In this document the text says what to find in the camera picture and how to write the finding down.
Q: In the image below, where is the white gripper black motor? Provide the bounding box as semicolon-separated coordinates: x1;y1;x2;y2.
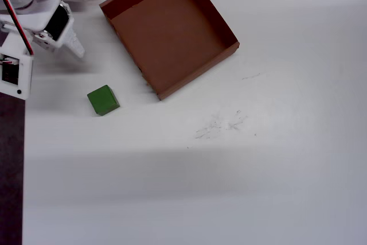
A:
33;0;86;60

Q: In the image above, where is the green cube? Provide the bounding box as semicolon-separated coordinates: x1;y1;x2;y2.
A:
87;84;120;117

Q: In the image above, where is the brown cardboard box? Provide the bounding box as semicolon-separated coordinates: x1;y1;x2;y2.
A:
99;0;240;101

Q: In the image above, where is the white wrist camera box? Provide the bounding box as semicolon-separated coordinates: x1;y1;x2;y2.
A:
0;31;36;100

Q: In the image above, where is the red black servo cable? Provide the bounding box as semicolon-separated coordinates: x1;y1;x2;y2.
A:
0;0;35;56

